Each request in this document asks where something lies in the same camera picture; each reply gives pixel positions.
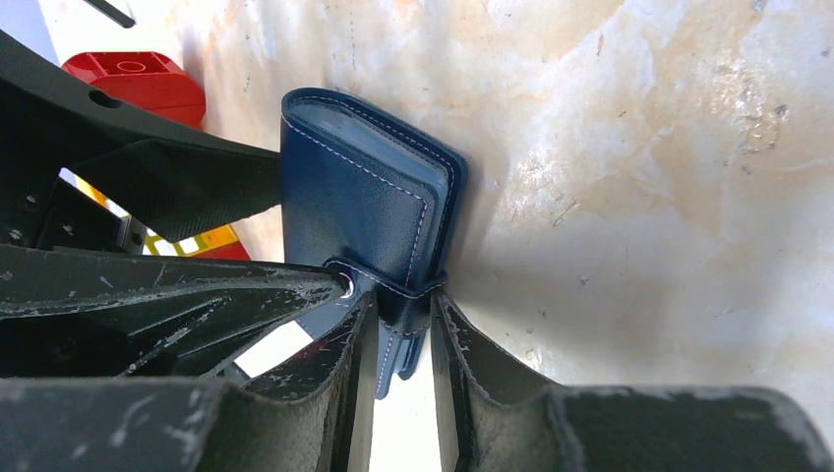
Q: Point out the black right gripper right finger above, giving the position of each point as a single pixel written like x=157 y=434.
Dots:
x=496 y=414

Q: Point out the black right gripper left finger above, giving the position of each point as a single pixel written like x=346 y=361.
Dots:
x=313 y=412

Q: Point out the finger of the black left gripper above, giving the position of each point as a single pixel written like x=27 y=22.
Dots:
x=70 y=313
x=174 y=179

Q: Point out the dark blue card holder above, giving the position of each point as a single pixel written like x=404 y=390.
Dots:
x=376 y=199

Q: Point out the yellow green toy brick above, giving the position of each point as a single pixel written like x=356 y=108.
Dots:
x=219 y=243

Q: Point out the red yellow toy brick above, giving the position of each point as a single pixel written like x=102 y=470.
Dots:
x=148 y=80

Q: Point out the black mini tripod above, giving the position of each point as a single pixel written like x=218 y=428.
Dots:
x=114 y=14

